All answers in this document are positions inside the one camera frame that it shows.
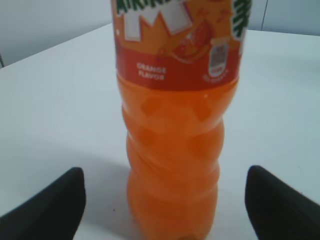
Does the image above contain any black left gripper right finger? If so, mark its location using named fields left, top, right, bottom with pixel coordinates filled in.
left=245, top=165, right=320, bottom=240

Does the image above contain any orange Mirinda soda bottle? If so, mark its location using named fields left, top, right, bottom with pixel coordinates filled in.
left=111, top=0, right=252, bottom=240

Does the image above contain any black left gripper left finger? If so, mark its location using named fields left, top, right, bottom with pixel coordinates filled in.
left=0, top=167, right=87, bottom=240

